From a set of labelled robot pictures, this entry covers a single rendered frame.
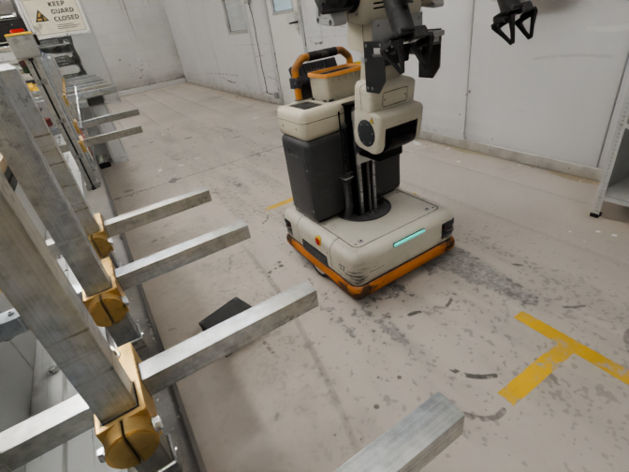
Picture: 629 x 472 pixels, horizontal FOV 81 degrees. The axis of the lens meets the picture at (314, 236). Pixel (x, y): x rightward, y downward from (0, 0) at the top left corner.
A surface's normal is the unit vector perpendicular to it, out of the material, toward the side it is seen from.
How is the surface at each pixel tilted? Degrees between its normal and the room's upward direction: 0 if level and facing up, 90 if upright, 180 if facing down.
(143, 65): 90
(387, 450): 0
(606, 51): 90
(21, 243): 90
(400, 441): 0
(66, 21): 90
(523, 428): 0
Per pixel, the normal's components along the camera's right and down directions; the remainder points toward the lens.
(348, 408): -0.14, -0.84
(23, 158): 0.52, 0.38
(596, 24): -0.84, 0.37
